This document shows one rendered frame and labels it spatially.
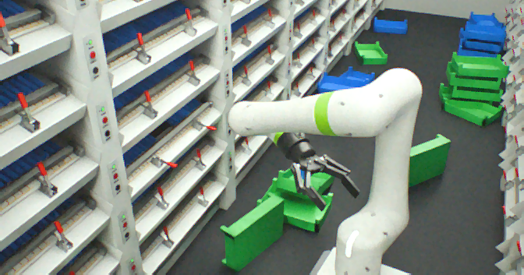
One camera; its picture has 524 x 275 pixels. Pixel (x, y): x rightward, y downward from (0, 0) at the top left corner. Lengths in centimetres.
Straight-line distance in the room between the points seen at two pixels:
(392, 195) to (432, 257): 79
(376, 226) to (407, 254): 79
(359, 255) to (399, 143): 32
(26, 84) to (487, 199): 209
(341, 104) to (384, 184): 34
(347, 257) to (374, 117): 43
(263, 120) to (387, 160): 36
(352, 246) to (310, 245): 79
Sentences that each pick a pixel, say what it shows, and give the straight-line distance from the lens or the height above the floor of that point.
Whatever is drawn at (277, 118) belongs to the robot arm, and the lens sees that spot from 129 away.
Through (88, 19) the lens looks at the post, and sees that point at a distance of 125.
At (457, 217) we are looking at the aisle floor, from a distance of 239.
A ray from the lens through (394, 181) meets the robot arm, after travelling 138.
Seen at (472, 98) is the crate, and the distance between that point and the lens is 333.
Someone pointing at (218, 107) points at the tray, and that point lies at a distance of 195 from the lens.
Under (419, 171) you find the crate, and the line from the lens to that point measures 249.
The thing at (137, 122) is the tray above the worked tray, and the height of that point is 73.
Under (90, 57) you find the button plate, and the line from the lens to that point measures 126.
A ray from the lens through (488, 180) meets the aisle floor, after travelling 270.
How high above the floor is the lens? 147
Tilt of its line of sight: 30 degrees down
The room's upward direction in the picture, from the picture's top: straight up
